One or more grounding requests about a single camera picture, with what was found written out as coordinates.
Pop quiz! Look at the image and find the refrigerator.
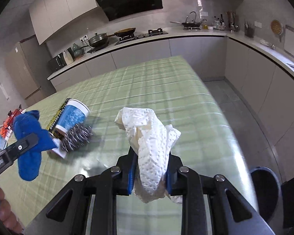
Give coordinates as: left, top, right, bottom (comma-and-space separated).
5, 35, 56, 106

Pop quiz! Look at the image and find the red pot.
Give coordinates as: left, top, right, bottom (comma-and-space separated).
0, 105, 23, 137

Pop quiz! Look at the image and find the steel wool scrubber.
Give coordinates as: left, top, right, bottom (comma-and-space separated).
61, 123, 93, 152

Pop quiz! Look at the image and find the utensil holder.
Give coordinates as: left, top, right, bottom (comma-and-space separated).
244, 21, 255, 39

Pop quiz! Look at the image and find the black microwave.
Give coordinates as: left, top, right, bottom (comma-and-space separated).
48, 52, 67, 73

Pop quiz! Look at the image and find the black range hood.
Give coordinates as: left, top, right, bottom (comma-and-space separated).
96, 0, 163, 21

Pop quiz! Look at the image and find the pan at sink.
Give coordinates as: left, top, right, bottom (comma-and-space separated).
170, 21, 201, 30

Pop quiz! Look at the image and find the blue cloth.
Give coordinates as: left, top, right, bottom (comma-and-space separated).
13, 110, 56, 181

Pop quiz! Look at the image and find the gas stove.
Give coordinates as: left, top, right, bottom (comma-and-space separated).
115, 28, 168, 45

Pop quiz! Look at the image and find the round woven trivet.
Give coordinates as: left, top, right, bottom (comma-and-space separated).
270, 20, 283, 42

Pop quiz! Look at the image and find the blue paper cup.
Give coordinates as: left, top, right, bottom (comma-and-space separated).
55, 99, 90, 135

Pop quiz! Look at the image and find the white jug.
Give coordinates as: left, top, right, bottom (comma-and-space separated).
63, 49, 74, 65

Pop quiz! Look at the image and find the person's left hand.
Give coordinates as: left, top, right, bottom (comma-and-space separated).
0, 188, 23, 234

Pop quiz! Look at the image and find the white cutting board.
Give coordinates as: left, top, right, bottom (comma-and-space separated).
284, 25, 294, 58

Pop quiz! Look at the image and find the black yellow drink can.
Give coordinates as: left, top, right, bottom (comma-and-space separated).
46, 98, 70, 137

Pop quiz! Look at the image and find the red white milk carton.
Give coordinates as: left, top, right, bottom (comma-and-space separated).
48, 138, 67, 159

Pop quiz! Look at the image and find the white paper towel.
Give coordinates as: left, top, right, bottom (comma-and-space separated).
115, 107, 181, 203

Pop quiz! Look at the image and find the frying pan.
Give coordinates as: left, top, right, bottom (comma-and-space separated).
107, 28, 136, 38

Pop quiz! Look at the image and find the lidded wok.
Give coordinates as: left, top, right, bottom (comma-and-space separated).
88, 33, 110, 48

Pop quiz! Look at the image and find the sink faucet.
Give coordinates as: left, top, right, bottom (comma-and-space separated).
185, 11, 197, 27

